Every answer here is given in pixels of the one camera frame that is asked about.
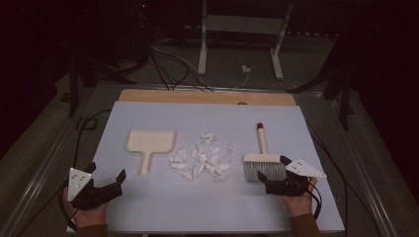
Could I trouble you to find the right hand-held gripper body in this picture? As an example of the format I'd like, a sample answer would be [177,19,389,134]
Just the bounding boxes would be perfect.
[265,158,327,198]

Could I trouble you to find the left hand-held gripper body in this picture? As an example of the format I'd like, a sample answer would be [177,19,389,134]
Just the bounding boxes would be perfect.
[67,167,124,211]

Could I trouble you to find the cream brush with red tip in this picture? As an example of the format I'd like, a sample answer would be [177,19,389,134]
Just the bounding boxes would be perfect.
[242,121,288,183]

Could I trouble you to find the cream plastic dustpan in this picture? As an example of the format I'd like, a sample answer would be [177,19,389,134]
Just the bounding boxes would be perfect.
[124,128,177,177]

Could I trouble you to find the pile of white paper scraps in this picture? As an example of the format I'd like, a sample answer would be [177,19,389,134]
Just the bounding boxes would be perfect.
[168,132,235,183]

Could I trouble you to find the person's right hand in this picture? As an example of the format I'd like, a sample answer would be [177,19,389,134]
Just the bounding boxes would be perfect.
[279,177,318,218]

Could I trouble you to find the person's left hand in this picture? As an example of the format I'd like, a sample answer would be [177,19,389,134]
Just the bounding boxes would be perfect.
[62,188,110,229]

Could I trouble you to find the white table board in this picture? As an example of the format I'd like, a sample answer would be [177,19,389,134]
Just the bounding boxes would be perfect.
[65,100,346,235]

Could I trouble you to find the black stand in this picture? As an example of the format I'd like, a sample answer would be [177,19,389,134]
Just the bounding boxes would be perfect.
[286,35,356,131]
[66,53,138,119]

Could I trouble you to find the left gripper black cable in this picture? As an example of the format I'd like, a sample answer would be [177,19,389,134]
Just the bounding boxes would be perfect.
[14,109,113,237]

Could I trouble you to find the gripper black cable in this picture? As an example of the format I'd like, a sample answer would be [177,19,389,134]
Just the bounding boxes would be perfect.
[306,126,350,237]
[14,109,113,237]

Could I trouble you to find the metal floor rail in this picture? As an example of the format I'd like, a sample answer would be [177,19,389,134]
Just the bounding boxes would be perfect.
[0,86,97,237]
[325,98,400,237]

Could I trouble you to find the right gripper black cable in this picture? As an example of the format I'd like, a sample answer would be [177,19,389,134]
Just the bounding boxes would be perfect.
[306,126,350,237]

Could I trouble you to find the white plug with cable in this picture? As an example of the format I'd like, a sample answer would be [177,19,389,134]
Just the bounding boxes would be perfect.
[210,64,252,91]

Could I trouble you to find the bundle of black floor cables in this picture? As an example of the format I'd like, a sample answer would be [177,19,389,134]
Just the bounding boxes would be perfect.
[148,40,215,92]

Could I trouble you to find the white metal stand frame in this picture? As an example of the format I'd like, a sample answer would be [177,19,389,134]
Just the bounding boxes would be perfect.
[197,0,294,81]

